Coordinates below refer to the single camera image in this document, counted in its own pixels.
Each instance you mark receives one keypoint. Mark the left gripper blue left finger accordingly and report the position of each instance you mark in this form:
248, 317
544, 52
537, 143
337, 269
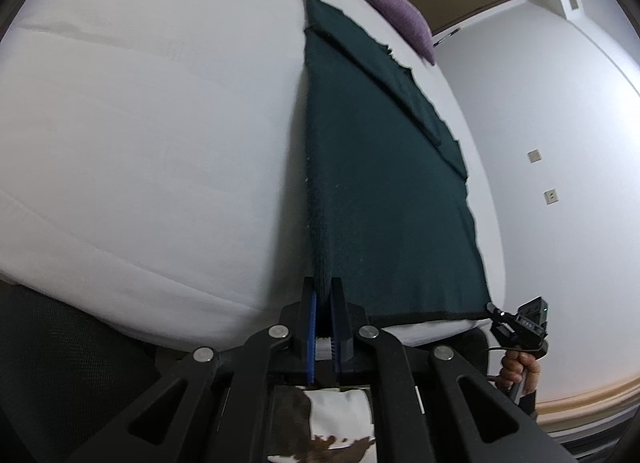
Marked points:
307, 318

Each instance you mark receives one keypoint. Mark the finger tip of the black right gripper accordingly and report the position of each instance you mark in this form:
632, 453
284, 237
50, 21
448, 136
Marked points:
496, 315

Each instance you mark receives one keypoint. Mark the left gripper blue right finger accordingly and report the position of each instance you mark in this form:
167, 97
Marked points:
342, 337

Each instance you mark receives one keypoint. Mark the dark green knitted garment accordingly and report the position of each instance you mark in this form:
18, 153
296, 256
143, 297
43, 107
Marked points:
386, 183

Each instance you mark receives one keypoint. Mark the person's right hand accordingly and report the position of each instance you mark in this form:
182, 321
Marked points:
519, 368

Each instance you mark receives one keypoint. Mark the brown white cowhide rug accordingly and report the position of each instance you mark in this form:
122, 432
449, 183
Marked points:
321, 425

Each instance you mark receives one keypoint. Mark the white bed sheet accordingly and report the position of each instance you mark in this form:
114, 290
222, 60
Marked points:
153, 166

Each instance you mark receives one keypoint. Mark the purple cushion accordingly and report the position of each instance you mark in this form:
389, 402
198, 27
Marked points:
408, 21

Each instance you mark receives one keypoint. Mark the lower wall socket plate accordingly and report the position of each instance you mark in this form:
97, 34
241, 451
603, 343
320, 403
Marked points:
551, 196

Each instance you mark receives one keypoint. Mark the wall socket plate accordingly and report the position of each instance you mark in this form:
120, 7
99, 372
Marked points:
534, 156
551, 196

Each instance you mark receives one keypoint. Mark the upper wall socket plate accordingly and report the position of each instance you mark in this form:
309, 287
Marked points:
534, 156

